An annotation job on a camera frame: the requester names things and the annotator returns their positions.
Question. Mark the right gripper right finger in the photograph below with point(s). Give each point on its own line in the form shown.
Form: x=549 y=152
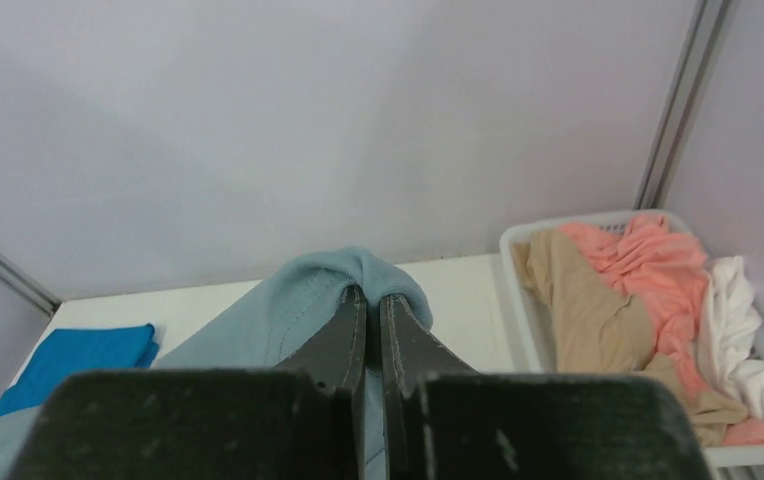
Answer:
x=410 y=354

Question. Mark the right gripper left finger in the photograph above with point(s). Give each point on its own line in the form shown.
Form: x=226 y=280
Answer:
x=327 y=439

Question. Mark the grey-blue t shirt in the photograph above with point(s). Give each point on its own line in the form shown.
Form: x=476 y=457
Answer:
x=271 y=322

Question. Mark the white plastic laundry basket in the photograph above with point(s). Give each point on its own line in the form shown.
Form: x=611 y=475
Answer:
x=534 y=322

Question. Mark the beige t shirt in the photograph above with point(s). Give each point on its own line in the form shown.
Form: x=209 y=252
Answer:
x=599 y=330

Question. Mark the pink t shirt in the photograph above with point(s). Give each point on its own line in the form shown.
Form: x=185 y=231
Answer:
x=666 y=270

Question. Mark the folded bright blue t shirt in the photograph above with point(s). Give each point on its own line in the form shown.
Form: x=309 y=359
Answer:
x=65 y=352

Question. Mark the white t shirt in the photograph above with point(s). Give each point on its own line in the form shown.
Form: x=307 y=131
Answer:
x=725 y=341

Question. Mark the left aluminium frame post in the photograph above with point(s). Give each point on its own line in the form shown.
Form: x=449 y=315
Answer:
x=27 y=287

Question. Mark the aluminium frame post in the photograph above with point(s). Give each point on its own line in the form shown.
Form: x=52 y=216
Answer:
x=27 y=287
x=697 y=50

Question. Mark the right aluminium frame post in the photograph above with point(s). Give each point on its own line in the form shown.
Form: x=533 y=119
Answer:
x=697 y=50

